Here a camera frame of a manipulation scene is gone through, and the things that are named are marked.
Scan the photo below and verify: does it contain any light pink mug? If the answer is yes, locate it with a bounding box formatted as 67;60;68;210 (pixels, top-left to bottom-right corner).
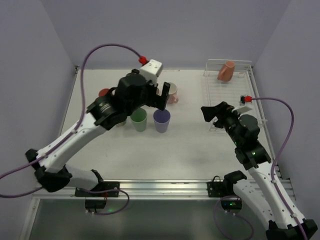
167;82;179;104

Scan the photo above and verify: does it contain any lavender plastic cup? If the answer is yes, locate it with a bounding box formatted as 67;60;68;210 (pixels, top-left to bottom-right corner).
153;109;171;133

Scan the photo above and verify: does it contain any light green plastic cup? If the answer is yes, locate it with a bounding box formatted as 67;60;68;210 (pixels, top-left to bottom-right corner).
130;108;147;132

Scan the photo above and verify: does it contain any cream floral mug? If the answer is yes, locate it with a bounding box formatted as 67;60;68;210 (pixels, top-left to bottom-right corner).
116;120;127;127

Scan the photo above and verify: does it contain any salmon pink plastic cup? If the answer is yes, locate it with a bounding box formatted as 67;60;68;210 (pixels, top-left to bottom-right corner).
98;88;110;97

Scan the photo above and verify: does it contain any orange mug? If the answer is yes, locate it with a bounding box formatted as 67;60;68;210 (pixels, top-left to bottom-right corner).
217;60;236;82

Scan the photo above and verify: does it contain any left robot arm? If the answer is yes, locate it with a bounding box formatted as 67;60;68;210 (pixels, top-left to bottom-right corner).
25;66;170;193

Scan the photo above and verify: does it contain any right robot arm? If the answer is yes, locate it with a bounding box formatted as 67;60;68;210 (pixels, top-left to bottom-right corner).
201;101;318;240

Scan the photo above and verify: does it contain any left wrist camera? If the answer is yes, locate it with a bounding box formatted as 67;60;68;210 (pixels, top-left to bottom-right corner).
139;59;164;84

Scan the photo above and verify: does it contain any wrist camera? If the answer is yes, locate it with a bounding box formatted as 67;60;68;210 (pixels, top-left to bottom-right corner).
232;95;254;114
139;59;164;84

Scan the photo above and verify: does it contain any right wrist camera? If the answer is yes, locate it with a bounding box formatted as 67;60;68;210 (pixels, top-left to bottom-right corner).
232;95;254;114

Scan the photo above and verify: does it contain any white wire dish rack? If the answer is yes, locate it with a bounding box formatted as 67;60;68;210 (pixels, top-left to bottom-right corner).
202;59;267;134

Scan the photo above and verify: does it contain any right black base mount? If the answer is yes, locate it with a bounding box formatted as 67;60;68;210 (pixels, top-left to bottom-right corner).
206;175;243;213

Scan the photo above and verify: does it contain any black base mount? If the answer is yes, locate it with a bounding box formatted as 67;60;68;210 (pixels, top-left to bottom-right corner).
74;181;120;215
206;175;243;213

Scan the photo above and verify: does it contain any aluminium mounting rail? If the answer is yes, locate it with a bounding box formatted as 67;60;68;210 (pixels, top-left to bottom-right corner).
31;178;297;201

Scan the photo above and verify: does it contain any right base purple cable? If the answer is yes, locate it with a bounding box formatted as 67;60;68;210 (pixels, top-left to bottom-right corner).
212;196;255;240

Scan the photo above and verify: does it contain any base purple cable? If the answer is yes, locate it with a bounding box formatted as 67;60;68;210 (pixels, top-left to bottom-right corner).
212;196;255;240
84;188;130;216

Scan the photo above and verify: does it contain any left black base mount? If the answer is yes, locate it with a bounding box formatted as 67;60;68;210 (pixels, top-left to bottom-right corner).
74;181;120;215

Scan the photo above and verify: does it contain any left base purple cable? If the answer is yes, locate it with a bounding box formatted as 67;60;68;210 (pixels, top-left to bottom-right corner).
84;188;130;216

